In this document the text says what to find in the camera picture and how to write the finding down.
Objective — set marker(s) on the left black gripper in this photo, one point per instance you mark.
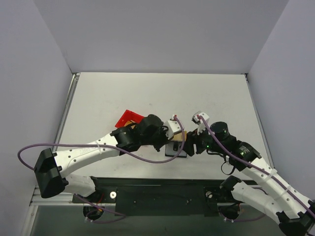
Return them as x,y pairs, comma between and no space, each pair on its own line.
161,137

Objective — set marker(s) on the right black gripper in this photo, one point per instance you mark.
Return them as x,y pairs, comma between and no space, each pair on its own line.
194,142

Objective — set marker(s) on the black card holder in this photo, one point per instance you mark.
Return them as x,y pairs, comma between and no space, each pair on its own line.
172,148

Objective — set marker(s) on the gold card front up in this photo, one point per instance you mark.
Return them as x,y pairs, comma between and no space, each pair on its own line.
180,137

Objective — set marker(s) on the red plastic bin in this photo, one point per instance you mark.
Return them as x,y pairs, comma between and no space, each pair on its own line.
127,118

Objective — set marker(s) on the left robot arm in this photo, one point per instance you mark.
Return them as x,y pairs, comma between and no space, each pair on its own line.
54,171

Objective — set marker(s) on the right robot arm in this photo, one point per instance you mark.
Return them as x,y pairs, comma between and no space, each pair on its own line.
292,211

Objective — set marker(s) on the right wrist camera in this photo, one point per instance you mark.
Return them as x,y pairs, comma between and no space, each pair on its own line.
200,118

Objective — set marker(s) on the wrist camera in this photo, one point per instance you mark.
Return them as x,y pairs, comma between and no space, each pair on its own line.
174,126
200,118

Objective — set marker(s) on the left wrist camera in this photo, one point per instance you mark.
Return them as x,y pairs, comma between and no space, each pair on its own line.
174,126

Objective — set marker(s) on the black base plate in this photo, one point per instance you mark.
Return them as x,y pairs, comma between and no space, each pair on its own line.
163,197

